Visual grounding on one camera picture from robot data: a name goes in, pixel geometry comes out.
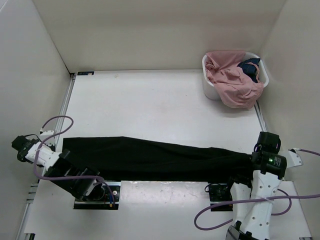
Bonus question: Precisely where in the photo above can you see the black trousers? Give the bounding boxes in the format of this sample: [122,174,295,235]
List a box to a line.
[62,136,253,183]

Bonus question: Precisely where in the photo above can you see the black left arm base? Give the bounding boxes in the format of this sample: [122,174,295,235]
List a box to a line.
[73,181,121,211]

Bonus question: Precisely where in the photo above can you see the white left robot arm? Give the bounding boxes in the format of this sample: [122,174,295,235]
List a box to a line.
[11,135,105,201]

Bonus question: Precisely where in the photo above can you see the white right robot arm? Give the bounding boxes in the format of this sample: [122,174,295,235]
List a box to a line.
[224,131,287,240]

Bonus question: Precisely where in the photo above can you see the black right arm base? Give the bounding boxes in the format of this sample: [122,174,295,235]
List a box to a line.
[204,183,233,212]

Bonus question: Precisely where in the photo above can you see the pink trousers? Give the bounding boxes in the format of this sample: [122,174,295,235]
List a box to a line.
[205,50,264,109]

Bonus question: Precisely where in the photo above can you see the white plastic laundry basket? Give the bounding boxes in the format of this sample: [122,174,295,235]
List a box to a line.
[202,51,270,101]

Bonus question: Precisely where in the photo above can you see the navy blue garment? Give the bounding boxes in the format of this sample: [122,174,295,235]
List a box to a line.
[237,58,261,83]

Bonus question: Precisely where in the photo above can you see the blue label sticker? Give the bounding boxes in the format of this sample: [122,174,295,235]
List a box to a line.
[77,71,95,76]

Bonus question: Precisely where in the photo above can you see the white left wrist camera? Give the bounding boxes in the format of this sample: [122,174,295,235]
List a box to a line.
[39,128,56,147]

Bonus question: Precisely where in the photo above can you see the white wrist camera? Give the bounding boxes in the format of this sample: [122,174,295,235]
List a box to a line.
[286,148,303,168]
[39,128,56,147]

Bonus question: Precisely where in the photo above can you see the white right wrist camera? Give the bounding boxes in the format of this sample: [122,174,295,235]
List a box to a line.
[286,148,303,168]

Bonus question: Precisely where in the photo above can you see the aluminium frame rail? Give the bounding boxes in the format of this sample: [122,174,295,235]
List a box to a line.
[14,71,313,240]

